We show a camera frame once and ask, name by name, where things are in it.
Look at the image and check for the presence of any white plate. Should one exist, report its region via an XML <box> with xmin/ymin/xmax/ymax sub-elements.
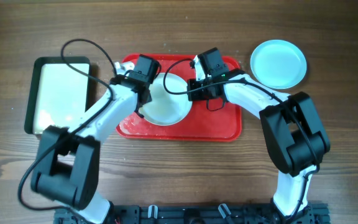
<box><xmin>139</xmin><ymin>73</ymin><xmax>192</xmax><ymax>126</ymax></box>

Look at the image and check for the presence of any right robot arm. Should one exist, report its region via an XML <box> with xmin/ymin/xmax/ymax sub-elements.
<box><xmin>188</xmin><ymin>48</ymin><xmax>330</xmax><ymax>223</ymax></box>

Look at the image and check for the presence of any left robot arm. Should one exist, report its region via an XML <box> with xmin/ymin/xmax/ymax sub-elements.
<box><xmin>26</xmin><ymin>55</ymin><xmax>160</xmax><ymax>223</ymax></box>

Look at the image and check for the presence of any red plastic tray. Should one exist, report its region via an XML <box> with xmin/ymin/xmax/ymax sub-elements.
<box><xmin>116</xmin><ymin>53</ymin><xmax>242</xmax><ymax>142</ymax></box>

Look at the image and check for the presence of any black water basin tray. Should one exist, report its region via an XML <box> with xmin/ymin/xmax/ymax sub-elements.
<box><xmin>24</xmin><ymin>57</ymin><xmax>91</xmax><ymax>134</ymax></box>

